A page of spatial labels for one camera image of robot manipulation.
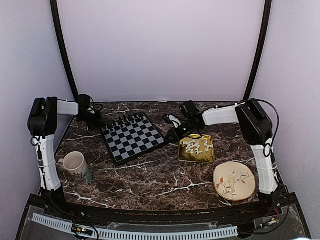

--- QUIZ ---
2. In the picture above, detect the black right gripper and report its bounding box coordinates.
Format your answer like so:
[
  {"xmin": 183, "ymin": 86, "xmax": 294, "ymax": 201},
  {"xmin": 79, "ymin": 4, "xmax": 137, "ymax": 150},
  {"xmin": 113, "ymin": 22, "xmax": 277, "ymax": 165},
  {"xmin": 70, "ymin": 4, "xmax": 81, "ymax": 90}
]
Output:
[{"xmin": 164, "ymin": 120, "xmax": 199, "ymax": 143}]

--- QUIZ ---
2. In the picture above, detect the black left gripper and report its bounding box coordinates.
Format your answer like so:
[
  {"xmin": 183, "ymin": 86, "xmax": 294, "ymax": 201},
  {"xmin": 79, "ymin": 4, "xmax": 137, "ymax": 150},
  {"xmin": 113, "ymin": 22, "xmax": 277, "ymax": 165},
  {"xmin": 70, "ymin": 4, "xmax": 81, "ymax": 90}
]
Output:
[{"xmin": 77, "ymin": 110, "xmax": 106, "ymax": 131}]

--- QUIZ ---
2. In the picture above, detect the black grey chess board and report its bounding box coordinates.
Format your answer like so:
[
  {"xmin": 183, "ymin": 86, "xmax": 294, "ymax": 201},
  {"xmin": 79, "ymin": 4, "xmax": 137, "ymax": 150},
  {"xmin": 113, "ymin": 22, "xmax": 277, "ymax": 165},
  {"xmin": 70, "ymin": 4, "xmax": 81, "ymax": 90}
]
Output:
[{"xmin": 101, "ymin": 112, "xmax": 167, "ymax": 167}]

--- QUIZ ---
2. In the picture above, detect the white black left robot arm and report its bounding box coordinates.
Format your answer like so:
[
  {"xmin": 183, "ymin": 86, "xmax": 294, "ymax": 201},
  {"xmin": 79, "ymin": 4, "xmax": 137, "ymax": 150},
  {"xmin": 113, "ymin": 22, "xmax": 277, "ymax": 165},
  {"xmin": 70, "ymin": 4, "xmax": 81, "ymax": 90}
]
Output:
[{"xmin": 27, "ymin": 94, "xmax": 105, "ymax": 196}]

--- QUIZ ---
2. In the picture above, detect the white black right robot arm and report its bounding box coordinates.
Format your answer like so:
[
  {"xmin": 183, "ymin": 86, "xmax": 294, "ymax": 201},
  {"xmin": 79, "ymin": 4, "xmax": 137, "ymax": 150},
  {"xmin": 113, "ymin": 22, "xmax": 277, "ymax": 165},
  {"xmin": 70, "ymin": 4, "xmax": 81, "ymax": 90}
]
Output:
[{"xmin": 163, "ymin": 98, "xmax": 280, "ymax": 195}]

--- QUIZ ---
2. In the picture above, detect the pile of white chess pieces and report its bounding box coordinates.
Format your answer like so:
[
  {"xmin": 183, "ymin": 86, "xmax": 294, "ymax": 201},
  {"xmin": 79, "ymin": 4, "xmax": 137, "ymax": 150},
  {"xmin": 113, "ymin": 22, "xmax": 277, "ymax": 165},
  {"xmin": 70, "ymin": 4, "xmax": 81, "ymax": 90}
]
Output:
[{"xmin": 182, "ymin": 137, "xmax": 214, "ymax": 156}]

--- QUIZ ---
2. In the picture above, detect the gold metal tray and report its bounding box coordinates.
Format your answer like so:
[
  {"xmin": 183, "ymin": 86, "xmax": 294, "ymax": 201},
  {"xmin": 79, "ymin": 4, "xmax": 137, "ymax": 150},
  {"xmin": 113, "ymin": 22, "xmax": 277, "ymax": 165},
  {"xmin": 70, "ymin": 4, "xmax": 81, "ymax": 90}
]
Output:
[{"xmin": 177, "ymin": 134, "xmax": 215, "ymax": 164}]

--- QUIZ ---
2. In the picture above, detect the beige ceramic mug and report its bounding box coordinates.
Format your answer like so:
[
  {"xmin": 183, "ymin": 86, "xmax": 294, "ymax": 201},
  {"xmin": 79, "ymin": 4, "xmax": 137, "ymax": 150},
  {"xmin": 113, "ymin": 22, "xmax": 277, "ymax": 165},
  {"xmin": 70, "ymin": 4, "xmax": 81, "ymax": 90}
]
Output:
[{"xmin": 58, "ymin": 151, "xmax": 92, "ymax": 184}]

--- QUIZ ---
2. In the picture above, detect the beige bird painted plate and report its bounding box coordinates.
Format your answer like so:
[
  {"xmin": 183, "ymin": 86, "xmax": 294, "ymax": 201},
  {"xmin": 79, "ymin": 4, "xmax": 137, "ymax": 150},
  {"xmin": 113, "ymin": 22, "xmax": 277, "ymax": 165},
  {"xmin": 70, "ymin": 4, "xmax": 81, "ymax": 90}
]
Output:
[{"xmin": 213, "ymin": 161, "xmax": 256, "ymax": 202}]

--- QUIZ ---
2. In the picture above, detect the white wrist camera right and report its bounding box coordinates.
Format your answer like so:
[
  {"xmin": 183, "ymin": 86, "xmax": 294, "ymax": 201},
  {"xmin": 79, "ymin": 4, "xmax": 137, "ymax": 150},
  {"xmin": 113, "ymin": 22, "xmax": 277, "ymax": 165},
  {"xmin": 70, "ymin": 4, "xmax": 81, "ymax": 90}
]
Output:
[{"xmin": 163, "ymin": 114, "xmax": 181, "ymax": 128}]

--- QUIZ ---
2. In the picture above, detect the right black frame post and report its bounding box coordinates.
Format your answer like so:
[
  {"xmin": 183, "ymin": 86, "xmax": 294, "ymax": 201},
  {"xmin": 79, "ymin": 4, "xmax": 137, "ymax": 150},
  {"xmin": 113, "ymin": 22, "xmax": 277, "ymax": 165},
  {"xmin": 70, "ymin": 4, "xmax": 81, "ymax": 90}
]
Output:
[{"xmin": 243, "ymin": 0, "xmax": 273, "ymax": 100}]

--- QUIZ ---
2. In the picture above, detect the black frame post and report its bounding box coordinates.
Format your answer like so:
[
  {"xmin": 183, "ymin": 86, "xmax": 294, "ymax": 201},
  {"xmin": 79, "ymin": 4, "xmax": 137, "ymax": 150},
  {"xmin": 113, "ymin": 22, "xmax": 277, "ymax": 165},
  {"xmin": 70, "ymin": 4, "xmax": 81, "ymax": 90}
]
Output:
[
  {"xmin": 50, "ymin": 0, "xmax": 79, "ymax": 101},
  {"xmin": 243, "ymin": 0, "xmax": 273, "ymax": 100}
]

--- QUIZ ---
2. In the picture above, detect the white slotted cable duct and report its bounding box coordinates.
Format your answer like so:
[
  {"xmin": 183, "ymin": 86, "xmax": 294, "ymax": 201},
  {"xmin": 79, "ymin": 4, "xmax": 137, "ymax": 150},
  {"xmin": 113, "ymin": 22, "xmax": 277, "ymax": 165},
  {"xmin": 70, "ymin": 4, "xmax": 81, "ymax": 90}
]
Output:
[{"xmin": 31, "ymin": 213, "xmax": 239, "ymax": 240}]

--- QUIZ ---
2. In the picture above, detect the left black frame post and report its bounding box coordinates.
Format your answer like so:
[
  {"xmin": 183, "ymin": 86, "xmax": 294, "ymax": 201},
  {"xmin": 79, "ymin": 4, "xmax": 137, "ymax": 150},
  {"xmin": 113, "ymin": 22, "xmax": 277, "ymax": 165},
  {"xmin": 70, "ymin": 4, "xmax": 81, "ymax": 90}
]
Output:
[{"xmin": 50, "ymin": 0, "xmax": 79, "ymax": 101}]

